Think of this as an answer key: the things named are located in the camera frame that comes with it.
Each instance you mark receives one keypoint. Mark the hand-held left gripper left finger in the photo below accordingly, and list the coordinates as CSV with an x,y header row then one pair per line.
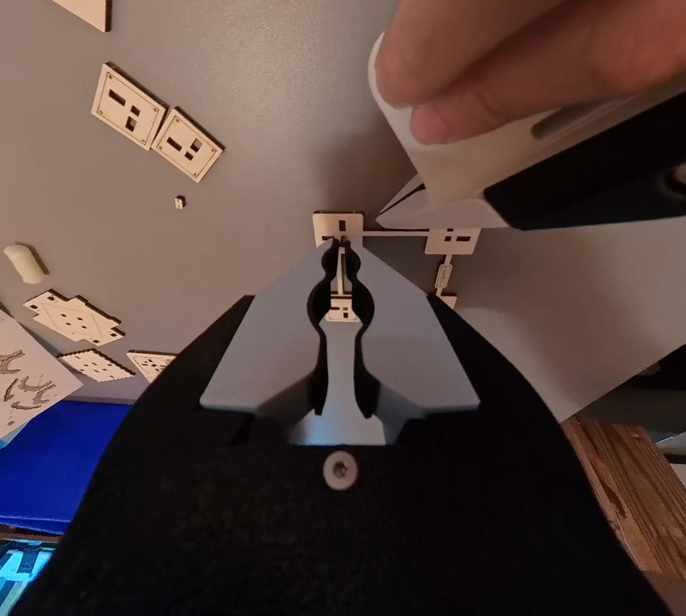
x,y
262,353

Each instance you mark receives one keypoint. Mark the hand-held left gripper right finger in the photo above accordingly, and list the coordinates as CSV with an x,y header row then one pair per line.
x,y
418,353

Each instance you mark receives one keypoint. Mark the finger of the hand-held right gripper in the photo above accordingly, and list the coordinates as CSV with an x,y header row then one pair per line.
x,y
455,214
410,189

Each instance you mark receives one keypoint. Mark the wooden frame with four squares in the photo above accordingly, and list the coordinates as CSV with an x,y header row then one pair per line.
x,y
353,222

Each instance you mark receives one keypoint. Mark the small engraved wooden square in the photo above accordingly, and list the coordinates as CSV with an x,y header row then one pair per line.
x,y
115,115
203,161

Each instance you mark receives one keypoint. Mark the person's right hand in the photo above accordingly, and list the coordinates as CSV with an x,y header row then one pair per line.
x,y
536,10

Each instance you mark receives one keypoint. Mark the toothed wooden square panel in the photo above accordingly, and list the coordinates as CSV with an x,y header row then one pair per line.
x,y
147,367
94,365

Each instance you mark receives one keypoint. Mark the cross-shaped wooden panel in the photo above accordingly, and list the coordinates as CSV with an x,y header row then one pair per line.
x,y
69,316

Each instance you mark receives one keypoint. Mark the white assembly instruction sheet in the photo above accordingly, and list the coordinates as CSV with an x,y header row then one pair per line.
x,y
37,358

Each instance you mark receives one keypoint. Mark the blue plastic bin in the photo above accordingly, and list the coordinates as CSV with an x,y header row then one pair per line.
x,y
53,466

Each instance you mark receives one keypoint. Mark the pale wax cylinder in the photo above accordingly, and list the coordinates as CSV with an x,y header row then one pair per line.
x,y
24,262

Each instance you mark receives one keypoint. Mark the pine wood planks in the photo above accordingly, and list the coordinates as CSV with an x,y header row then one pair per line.
x,y
632,509

